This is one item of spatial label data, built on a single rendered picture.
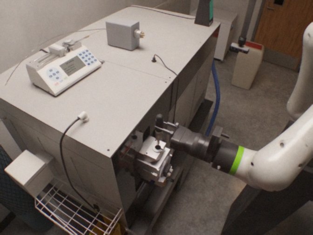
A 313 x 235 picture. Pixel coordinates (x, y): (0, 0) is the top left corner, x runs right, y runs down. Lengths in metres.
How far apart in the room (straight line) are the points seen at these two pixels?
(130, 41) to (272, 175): 0.78
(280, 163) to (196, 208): 1.64
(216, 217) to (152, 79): 1.56
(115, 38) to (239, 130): 2.13
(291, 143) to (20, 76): 0.98
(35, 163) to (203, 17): 1.18
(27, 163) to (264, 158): 0.79
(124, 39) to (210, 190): 1.66
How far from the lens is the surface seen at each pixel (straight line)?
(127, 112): 0.68
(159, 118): 0.65
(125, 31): 0.99
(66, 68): 0.85
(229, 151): 0.63
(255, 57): 3.25
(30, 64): 0.86
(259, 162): 0.52
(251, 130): 2.88
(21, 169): 0.90
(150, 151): 0.76
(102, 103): 0.73
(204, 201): 2.14
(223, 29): 3.81
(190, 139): 0.65
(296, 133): 0.55
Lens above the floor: 1.91
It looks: 44 degrees down
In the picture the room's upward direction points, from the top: 3 degrees clockwise
